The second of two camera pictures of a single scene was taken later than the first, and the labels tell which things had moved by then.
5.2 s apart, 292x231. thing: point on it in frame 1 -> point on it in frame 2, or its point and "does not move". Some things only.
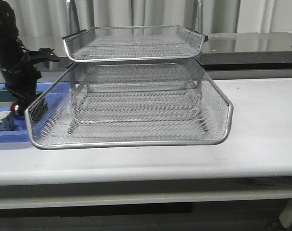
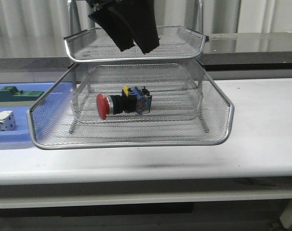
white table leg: [290, 212] does not move
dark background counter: [234, 51] does not move
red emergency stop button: [14, 108] -> [137, 100]
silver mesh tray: [113, 105] does not move
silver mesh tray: [133, 43] does not move
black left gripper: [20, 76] -> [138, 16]
